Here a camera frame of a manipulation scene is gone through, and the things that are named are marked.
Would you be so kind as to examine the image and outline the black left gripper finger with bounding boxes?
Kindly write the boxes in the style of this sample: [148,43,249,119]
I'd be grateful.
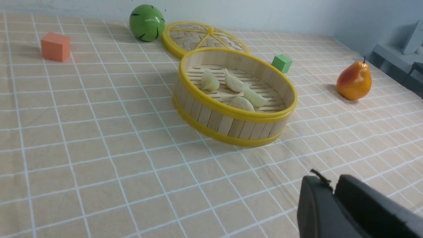
[297,169,423,238]

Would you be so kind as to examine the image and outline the pale dumpling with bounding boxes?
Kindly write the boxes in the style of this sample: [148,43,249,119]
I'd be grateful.
[243,86,270,107]
[200,69,220,92]
[223,69,250,93]
[227,96,255,112]

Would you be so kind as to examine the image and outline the bamboo steamer tray yellow rim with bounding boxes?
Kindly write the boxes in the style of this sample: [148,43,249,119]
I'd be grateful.
[173,47,298,147]

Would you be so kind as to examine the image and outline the bamboo steamer lid yellow rim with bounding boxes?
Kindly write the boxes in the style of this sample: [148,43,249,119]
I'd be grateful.
[161,21,250,59]

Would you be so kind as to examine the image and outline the orange yellow pear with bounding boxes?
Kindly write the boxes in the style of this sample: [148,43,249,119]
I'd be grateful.
[336,56,372,101]

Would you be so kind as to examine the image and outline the grey shelf in background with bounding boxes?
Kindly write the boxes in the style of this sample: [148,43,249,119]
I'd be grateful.
[373,20,422,96]

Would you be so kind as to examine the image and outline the green cube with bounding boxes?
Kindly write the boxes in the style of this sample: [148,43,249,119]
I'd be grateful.
[271,54,293,74]

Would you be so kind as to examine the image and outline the checkered beige tablecloth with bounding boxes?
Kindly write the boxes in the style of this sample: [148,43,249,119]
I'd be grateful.
[0,12,422,238]

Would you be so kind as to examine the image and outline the green watermelon ball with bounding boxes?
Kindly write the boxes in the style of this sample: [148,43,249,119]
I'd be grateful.
[129,4,165,42]

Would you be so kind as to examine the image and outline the orange cube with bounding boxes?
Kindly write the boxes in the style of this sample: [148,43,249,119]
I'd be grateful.
[40,32,71,62]

